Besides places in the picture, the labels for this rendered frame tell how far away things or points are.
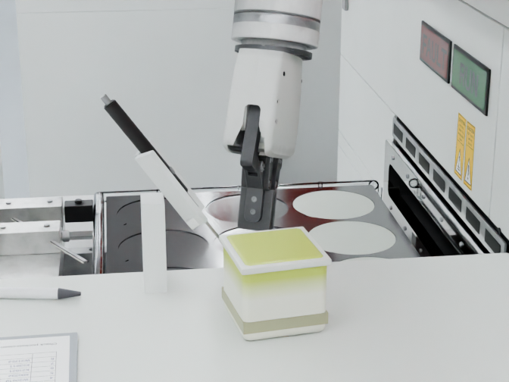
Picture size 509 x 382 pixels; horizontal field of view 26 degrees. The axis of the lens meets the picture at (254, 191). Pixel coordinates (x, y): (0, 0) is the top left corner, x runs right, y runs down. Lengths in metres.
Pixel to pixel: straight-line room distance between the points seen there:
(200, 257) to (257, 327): 0.34
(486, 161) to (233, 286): 0.35
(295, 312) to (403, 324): 0.10
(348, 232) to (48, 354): 0.50
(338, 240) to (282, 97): 0.28
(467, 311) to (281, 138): 0.24
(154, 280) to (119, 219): 0.36
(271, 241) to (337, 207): 0.46
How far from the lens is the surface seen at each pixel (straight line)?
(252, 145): 1.02
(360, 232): 1.29
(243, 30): 1.04
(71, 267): 1.38
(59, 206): 1.36
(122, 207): 1.37
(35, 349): 0.90
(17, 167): 4.39
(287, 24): 1.03
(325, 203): 1.37
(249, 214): 1.05
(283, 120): 1.04
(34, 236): 1.29
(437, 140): 1.30
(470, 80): 1.17
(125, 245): 1.26
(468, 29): 1.19
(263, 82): 1.02
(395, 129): 1.47
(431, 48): 1.31
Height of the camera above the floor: 1.38
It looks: 20 degrees down
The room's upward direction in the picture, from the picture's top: straight up
